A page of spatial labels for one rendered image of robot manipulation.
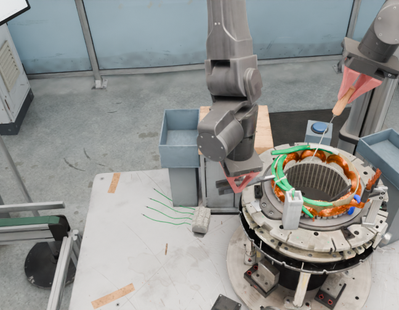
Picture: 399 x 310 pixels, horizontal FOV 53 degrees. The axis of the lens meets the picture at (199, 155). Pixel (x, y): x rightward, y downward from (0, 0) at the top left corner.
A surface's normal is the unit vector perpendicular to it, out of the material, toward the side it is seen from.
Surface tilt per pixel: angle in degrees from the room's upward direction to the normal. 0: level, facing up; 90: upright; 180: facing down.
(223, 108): 17
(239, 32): 60
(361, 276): 0
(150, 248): 0
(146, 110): 0
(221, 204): 90
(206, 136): 89
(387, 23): 81
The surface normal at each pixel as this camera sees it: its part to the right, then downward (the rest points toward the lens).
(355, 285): -0.04, -0.73
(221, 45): -0.62, 0.30
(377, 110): -0.56, 0.58
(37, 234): 0.05, 0.68
